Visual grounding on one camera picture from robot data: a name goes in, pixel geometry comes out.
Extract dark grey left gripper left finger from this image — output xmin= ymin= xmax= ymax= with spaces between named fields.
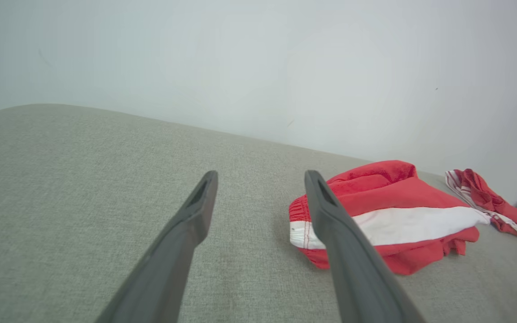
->
xmin=95 ymin=170 xmax=219 ymax=323

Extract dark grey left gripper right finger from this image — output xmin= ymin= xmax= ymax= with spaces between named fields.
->
xmin=304 ymin=170 xmax=426 ymax=323

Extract red shorts with white stripes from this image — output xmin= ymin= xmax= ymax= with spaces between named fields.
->
xmin=289 ymin=160 xmax=491 ymax=275
xmin=445 ymin=169 xmax=517 ymax=245

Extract grey fabric sofa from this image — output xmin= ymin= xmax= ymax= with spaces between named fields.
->
xmin=0 ymin=103 xmax=517 ymax=323

